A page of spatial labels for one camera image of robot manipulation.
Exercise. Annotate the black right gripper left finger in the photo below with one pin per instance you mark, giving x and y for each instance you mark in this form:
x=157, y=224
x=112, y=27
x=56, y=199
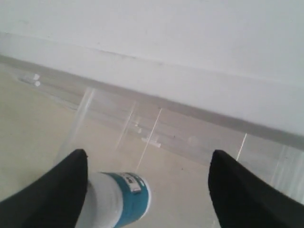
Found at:
x=55, y=200

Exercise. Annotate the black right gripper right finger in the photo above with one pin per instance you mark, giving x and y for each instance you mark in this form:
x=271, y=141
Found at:
x=241, y=200

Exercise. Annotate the teal white pill bottle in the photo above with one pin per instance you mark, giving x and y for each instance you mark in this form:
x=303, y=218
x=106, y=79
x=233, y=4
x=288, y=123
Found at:
x=114, y=200

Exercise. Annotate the white plastic drawer cabinet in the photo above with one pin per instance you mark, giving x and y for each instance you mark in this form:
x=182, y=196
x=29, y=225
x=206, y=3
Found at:
x=237, y=63

